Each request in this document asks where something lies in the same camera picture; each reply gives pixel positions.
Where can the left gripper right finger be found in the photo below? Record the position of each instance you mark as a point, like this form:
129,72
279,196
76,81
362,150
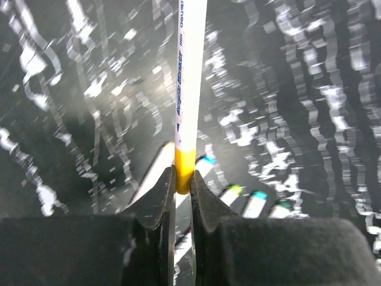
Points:
233,250

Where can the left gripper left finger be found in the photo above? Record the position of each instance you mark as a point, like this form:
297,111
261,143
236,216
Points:
134,247

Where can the light blue marker pen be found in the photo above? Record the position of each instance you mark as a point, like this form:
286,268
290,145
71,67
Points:
183,213

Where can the pink marker pen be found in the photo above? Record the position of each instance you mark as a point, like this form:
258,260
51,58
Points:
164,159

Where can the yellow marker pen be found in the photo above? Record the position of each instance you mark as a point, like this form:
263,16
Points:
190,48

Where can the light green marker pen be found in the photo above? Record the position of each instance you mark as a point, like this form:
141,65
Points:
231,194

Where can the teal marker pen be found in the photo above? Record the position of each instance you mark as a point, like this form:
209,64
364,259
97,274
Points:
255,205

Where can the dark green marker pen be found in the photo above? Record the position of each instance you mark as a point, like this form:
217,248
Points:
281,210

